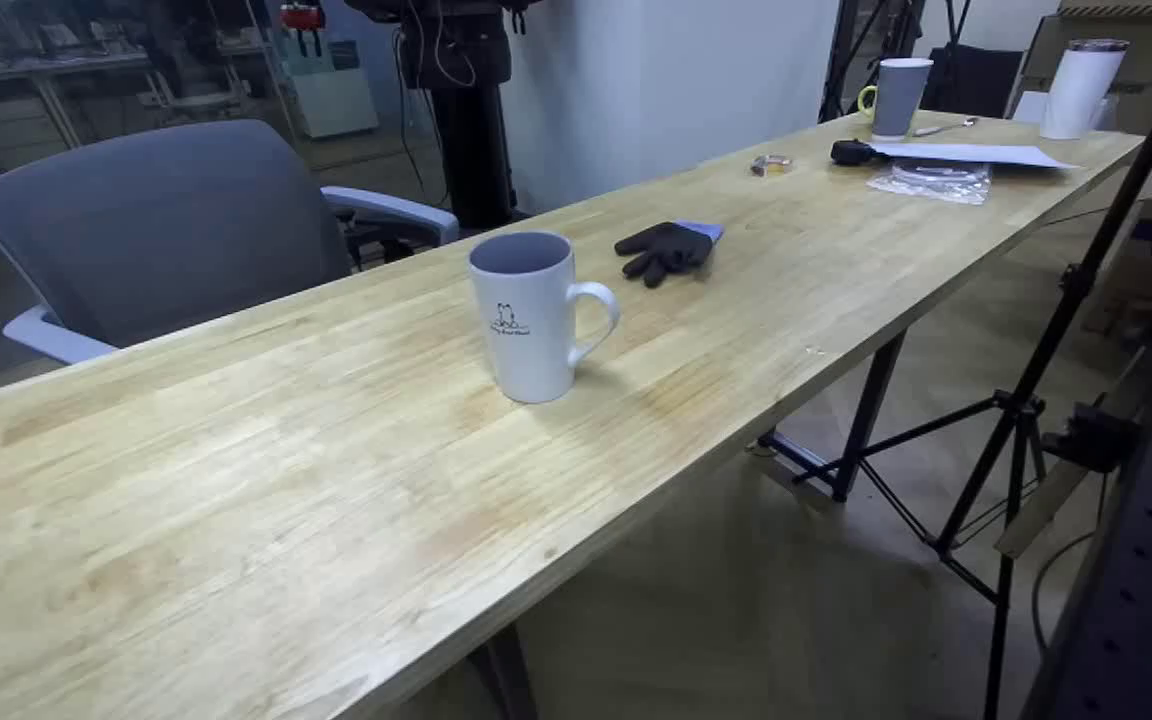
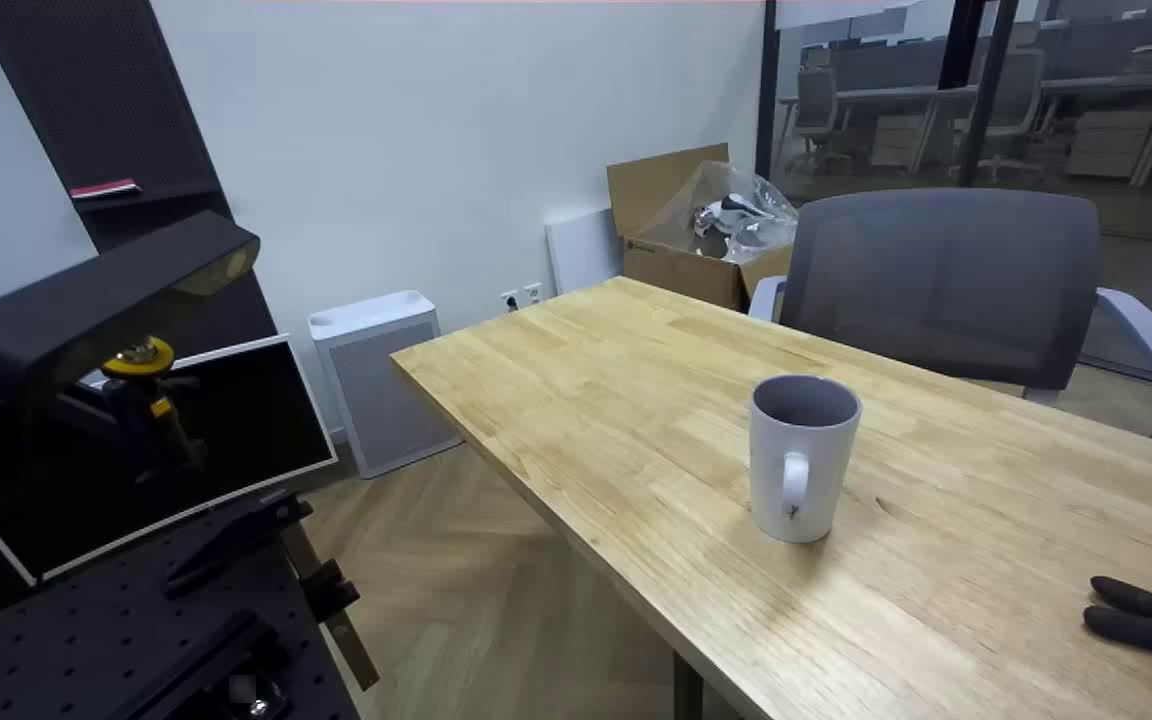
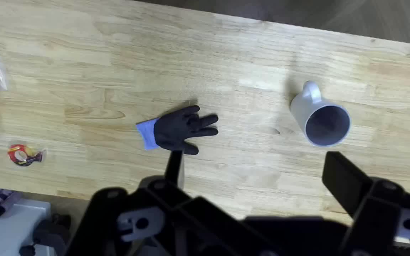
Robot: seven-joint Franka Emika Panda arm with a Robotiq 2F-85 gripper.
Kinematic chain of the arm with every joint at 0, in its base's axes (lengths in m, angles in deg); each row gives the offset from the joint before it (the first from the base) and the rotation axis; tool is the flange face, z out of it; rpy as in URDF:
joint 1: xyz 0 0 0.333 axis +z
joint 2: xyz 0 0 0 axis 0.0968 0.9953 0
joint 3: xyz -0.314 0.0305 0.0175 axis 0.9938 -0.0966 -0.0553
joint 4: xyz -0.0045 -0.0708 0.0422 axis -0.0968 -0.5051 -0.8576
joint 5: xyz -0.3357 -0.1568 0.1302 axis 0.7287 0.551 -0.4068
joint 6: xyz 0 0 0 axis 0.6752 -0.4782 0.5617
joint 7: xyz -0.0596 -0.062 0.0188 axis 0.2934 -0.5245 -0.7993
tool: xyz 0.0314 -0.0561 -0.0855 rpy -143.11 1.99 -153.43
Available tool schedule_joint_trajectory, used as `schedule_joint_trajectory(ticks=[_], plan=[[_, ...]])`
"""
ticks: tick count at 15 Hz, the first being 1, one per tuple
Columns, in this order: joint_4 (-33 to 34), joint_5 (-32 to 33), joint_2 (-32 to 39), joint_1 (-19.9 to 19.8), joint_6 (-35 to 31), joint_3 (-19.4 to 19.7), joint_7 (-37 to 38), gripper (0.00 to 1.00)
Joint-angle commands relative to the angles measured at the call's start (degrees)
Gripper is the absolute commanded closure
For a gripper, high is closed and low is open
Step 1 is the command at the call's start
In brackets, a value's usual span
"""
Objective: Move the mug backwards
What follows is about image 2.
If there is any white ceramic mug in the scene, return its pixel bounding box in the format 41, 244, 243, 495
746, 374, 858, 545

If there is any open cardboard box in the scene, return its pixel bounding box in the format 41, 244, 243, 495
609, 143, 798, 311

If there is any white air purifier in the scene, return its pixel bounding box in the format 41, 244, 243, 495
308, 289, 455, 476

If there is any clear plastic packaging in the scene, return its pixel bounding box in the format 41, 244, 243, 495
638, 160, 798, 263

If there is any yellow black clamp knob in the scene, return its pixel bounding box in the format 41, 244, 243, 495
101, 337, 175, 422

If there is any grey mesh office chair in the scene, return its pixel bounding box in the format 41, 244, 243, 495
746, 187, 1152, 395

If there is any black perforated breadboard table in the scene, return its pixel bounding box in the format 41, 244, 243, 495
0, 510, 357, 720

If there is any black framed monitor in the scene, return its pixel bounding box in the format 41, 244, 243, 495
0, 337, 337, 581

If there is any white wall outlet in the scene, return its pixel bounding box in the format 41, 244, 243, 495
498, 279, 543, 311

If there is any white panel leaning on wall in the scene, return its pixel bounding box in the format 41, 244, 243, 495
543, 209, 618, 293

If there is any black camera bar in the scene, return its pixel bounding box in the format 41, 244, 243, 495
0, 212, 259, 399

